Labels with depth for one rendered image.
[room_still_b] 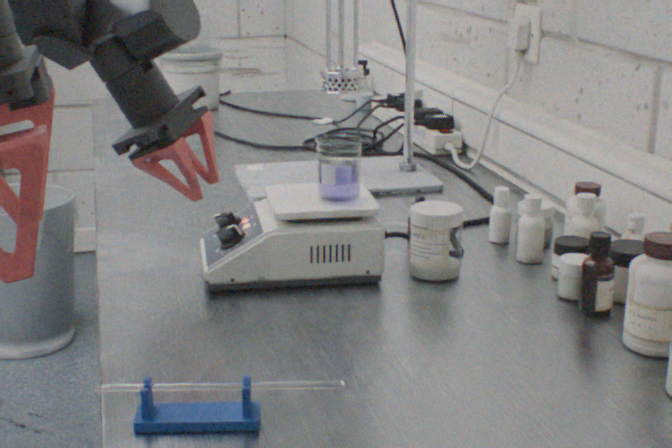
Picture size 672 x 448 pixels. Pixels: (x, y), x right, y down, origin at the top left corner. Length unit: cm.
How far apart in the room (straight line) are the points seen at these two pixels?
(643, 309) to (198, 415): 42
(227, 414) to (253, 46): 280
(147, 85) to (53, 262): 173
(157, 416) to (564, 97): 87
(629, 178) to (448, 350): 40
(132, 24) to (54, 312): 187
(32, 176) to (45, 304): 227
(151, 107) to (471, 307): 39
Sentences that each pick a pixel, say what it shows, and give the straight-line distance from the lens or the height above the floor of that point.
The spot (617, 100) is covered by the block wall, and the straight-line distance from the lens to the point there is 134.
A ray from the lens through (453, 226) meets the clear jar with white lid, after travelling 109.
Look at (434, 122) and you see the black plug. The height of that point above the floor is 80.
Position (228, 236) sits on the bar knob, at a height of 81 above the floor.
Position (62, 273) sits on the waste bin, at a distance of 275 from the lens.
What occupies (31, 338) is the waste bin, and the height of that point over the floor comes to 6.
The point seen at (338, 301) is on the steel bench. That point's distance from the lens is 104.
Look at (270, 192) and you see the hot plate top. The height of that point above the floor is 84.
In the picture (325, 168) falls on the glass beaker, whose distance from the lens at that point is 107.
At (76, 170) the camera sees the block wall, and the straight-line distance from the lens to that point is 356.
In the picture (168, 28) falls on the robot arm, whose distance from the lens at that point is 95.
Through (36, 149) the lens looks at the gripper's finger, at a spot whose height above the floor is 104.
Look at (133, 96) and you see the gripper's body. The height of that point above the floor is 97.
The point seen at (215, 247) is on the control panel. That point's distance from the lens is 110.
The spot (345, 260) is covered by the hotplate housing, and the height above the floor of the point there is 78.
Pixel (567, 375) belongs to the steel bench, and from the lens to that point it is 90.
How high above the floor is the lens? 114
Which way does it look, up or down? 17 degrees down
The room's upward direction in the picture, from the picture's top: straight up
